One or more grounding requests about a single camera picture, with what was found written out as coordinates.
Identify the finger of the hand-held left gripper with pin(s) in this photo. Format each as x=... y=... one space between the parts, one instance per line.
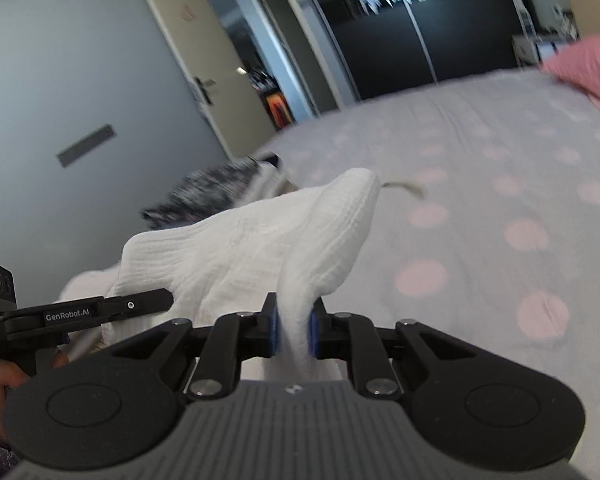
x=80 y=315

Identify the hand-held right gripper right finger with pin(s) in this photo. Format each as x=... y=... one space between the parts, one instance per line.
x=312 y=334

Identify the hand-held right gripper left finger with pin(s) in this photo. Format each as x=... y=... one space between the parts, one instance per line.
x=275 y=331

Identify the white crinkled garment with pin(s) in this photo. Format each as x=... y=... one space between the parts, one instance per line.
x=240 y=245

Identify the grey patterned cloth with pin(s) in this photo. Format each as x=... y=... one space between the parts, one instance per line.
x=205 y=192

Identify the orange and black box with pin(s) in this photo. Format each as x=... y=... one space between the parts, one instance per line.
x=279 y=109

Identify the bed with pink dotted sheet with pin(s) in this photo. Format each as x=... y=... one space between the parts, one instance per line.
x=480 y=185

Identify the dark wardrobe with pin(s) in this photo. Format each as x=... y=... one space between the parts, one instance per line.
x=380 y=50

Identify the cream door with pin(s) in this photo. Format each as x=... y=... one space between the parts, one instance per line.
x=205 y=45

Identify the white nightstand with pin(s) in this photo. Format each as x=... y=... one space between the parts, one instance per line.
x=545 y=50

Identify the pink pillow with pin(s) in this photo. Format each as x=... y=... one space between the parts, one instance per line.
x=590 y=67

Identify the white shelf unit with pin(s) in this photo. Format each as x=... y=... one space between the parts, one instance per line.
x=520 y=5

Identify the dark rectangular wall vent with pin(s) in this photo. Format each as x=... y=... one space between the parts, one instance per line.
x=86 y=145

